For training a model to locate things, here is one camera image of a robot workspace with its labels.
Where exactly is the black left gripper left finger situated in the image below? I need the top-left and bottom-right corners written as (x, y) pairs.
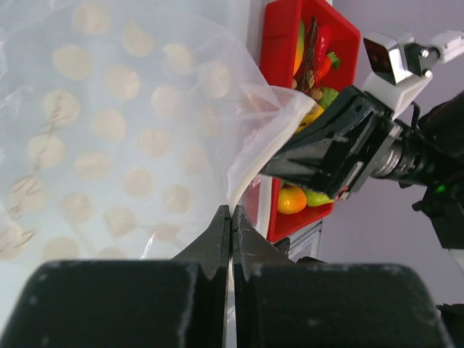
top-left (1, 206), bottom-right (230, 347)

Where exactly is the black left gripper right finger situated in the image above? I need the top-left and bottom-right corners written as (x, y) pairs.
top-left (231, 207), bottom-right (453, 347)

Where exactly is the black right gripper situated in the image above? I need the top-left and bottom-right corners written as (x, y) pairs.
top-left (259, 86), bottom-right (394, 199)

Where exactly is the orange toy carrot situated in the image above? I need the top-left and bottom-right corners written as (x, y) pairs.
top-left (315, 52), bottom-right (341, 82)

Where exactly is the red toy bell pepper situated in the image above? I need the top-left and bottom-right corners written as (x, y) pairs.
top-left (315, 25), bottom-right (332, 66)

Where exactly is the clear polka-dot zip bag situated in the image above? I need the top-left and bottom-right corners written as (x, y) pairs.
top-left (1, 1), bottom-right (313, 267)

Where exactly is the yellow toy bell pepper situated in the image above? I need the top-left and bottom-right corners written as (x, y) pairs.
top-left (295, 104), bottom-right (325, 133)

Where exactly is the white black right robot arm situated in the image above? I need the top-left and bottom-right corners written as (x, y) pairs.
top-left (262, 86), bottom-right (463, 250)

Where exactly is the light green toy cabbage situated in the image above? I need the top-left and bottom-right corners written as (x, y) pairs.
top-left (318, 87), bottom-right (339, 109)

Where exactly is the light green toy pear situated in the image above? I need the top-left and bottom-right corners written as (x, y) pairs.
top-left (304, 189), bottom-right (334, 207)

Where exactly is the brown toy longan bunch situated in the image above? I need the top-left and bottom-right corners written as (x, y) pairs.
top-left (291, 16), bottom-right (319, 94)

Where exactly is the yellow orange toy mango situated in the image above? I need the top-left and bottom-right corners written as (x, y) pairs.
top-left (277, 186), bottom-right (307, 215)

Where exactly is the yellow green toy fruit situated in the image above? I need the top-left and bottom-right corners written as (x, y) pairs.
top-left (293, 20), bottom-right (306, 75)

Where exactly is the red plastic tray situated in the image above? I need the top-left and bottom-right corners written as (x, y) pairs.
top-left (260, 1), bottom-right (361, 242)

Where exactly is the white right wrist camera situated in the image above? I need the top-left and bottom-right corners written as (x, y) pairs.
top-left (362, 29), bottom-right (463, 120)

